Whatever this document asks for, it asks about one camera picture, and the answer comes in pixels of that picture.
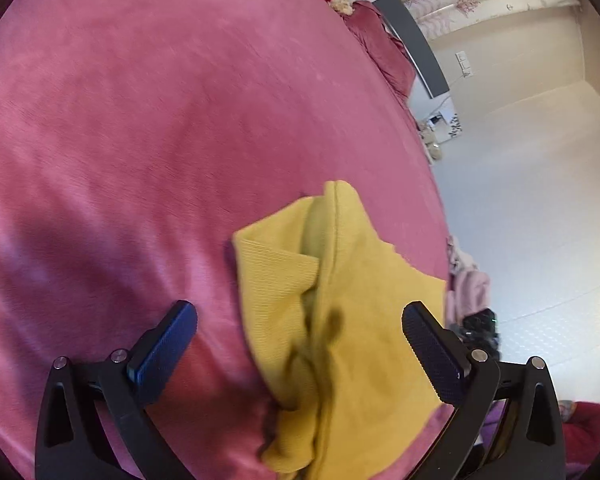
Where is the mustard yellow sweater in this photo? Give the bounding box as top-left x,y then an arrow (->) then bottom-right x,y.
233,181 -> 446,479

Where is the white bedside table right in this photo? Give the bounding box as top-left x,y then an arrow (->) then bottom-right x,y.
417,94 -> 464,165

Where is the grey white bed headboard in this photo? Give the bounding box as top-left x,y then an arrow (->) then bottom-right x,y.
367,0 -> 450,98

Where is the pink pillow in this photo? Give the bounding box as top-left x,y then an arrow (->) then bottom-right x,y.
342,0 -> 416,104

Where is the pink fleece bed blanket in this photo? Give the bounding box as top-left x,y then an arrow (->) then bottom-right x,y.
0,0 -> 448,479

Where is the small beige plush toy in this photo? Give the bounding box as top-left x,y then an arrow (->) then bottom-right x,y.
328,0 -> 354,16

